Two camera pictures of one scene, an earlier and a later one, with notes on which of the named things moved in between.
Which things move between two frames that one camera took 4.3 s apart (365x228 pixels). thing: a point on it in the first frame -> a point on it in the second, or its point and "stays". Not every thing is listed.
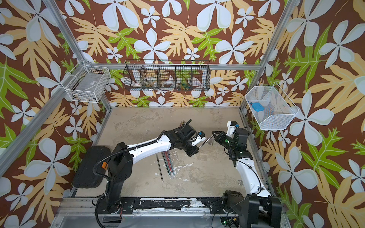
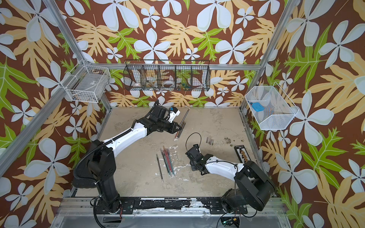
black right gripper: (223, 135) -> (192, 166)
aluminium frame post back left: (72, 39) stays
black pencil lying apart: (159, 168) stays
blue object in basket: (257, 107) stays
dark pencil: (211, 137) -> (184, 117)
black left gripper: (194, 149) -> (173, 128)
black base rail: (128, 205) stays
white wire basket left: (88, 85) stays
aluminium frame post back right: (271, 49) stays
